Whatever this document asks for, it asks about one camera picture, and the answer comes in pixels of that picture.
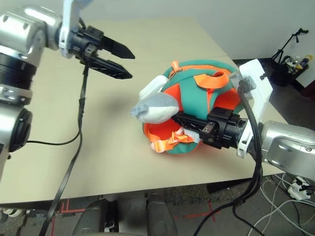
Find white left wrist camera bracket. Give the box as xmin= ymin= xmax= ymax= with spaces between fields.
xmin=59 ymin=0 xmax=94 ymax=59

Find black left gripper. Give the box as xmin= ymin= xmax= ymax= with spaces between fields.
xmin=69 ymin=26 xmax=136 ymax=80

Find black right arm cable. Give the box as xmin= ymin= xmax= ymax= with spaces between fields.
xmin=196 ymin=78 xmax=264 ymax=236

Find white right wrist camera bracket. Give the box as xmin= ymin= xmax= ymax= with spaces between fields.
xmin=236 ymin=58 xmax=274 ymax=158

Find white power strip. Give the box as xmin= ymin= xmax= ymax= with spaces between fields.
xmin=287 ymin=176 xmax=313 ymax=200

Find black tripod stand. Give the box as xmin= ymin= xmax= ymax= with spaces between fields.
xmin=270 ymin=28 xmax=310 ymax=67

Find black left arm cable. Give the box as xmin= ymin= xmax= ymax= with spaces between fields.
xmin=26 ymin=17 xmax=90 ymax=236

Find dark grey left robot leg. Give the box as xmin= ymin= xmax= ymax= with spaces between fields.
xmin=73 ymin=199 xmax=119 ymax=236

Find white floor cables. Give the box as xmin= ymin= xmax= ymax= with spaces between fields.
xmin=251 ymin=172 xmax=315 ymax=236

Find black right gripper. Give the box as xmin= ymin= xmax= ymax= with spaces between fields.
xmin=171 ymin=107 xmax=248 ymax=150

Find dark grey right robot leg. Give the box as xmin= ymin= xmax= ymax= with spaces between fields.
xmin=146 ymin=193 xmax=178 ymax=236

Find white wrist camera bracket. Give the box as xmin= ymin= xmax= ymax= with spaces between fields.
xmin=59 ymin=0 xmax=94 ymax=59
xmin=236 ymin=58 xmax=274 ymax=158

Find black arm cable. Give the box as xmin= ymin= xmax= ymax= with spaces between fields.
xmin=26 ymin=17 xmax=90 ymax=236
xmin=196 ymin=78 xmax=264 ymax=236

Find dark grey robot leg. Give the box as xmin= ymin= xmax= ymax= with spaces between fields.
xmin=146 ymin=193 xmax=178 ymax=236
xmin=73 ymin=199 xmax=119 ymax=236

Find teal and orange backpack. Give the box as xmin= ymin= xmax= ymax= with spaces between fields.
xmin=142 ymin=59 xmax=241 ymax=156

